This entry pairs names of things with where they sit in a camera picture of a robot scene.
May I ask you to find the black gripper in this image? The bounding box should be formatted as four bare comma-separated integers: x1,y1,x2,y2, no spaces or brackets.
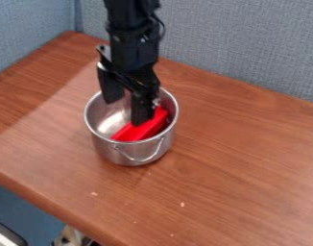
98,27,162,126

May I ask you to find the stainless steel pot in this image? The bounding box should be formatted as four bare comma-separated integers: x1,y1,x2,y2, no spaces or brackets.
83,87,180,166

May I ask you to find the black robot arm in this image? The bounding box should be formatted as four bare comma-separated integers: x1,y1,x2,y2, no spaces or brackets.
97,0,166,126

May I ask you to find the red rectangular block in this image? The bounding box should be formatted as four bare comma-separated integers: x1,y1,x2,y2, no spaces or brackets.
111,107,169,141

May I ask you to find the grey device under table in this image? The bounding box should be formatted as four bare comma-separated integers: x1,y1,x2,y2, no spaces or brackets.
0,223,29,246

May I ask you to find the white object under table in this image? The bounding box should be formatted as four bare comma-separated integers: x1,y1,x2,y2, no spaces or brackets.
51,226,93,246

